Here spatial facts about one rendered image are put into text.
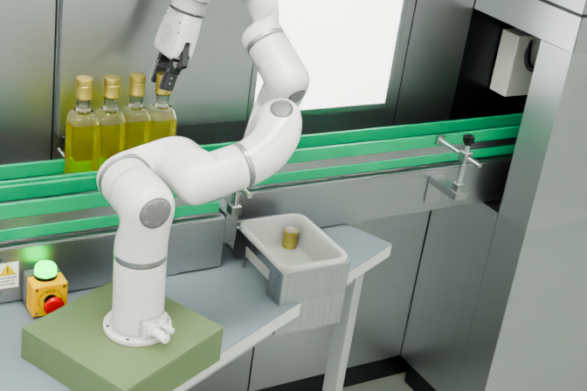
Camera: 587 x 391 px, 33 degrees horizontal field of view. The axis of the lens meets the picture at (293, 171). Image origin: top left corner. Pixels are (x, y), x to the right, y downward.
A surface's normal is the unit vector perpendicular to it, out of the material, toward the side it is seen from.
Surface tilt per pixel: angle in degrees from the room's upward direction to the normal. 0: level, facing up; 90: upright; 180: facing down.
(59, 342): 2
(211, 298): 0
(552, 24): 90
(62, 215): 90
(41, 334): 2
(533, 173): 90
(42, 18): 90
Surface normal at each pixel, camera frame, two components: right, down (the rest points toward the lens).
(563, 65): -0.86, 0.11
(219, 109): 0.50, 0.42
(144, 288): 0.30, 0.44
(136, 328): 0.08, 0.44
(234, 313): 0.13, -0.90
